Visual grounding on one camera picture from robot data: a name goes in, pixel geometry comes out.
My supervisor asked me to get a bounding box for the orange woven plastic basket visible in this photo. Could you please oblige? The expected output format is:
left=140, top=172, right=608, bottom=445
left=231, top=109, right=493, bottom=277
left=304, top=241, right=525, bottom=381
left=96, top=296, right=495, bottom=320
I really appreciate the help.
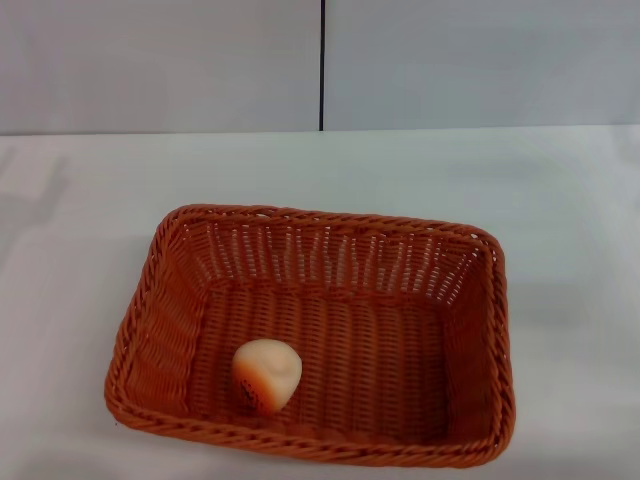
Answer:
left=102, top=202, right=517, bottom=469

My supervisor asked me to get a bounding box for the pale peach toy fruit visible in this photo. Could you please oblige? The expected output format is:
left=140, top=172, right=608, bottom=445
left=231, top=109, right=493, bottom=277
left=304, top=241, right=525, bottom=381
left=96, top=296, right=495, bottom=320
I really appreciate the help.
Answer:
left=231, top=338, right=304, bottom=414

